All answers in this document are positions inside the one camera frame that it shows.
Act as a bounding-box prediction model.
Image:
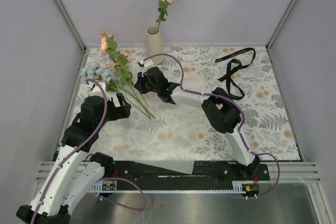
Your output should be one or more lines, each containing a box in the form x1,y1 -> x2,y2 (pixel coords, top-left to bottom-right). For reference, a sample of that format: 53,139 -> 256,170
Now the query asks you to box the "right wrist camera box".
138,59 -> 156,75

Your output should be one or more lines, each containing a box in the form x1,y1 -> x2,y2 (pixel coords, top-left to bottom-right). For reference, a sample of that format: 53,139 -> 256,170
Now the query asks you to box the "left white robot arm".
16,93 -> 131,223

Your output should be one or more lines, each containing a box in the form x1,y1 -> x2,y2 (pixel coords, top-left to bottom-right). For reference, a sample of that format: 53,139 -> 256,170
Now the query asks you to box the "floral patterned table mat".
70,47 -> 300,171

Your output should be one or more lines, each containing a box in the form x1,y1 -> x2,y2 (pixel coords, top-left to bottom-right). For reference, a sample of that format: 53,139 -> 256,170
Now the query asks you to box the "aluminium frame rail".
50,0 -> 87,161

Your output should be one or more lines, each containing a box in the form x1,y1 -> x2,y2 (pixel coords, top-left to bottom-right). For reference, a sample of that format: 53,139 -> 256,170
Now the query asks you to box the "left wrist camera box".
87,81 -> 112,101

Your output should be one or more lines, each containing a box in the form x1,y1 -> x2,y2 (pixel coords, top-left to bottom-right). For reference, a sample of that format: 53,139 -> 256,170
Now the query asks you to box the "artificial flower bouquet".
80,30 -> 154,120

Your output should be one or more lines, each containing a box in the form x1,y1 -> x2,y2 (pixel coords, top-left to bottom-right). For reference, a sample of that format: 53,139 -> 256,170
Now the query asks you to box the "purple cable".
138,53 -> 280,200
30,78 -> 149,224

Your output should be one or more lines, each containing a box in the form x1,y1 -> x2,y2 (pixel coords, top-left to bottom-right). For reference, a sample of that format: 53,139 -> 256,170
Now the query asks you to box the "beige ceramic vase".
146,26 -> 163,56

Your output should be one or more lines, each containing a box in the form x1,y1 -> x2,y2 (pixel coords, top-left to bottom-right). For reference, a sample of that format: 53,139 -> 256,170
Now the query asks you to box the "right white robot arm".
134,67 -> 260,180

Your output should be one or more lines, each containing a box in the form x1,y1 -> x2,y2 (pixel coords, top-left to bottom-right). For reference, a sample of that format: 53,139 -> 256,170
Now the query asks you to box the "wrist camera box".
138,59 -> 156,75
87,81 -> 112,101

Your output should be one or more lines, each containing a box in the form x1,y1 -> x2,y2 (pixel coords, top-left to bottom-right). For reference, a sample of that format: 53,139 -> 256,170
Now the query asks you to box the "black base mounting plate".
103,161 -> 270,184

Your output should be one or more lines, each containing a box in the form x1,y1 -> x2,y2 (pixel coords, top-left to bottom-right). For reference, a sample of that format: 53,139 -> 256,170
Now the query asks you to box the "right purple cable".
138,53 -> 280,200

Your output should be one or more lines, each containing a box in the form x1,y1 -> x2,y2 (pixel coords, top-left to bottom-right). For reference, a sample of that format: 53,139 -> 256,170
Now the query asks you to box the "black ribbon with gold lettering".
214,47 -> 256,101

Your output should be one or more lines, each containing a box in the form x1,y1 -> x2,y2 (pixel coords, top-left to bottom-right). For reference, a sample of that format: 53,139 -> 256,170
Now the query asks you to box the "white wrapping paper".
89,86 -> 203,174

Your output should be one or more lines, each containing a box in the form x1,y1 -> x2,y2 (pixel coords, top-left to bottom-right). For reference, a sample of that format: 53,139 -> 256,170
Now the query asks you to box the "white slotted cable duct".
88,178 -> 259,195

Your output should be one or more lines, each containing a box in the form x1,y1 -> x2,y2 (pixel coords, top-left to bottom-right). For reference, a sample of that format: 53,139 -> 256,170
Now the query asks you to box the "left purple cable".
30,78 -> 149,224

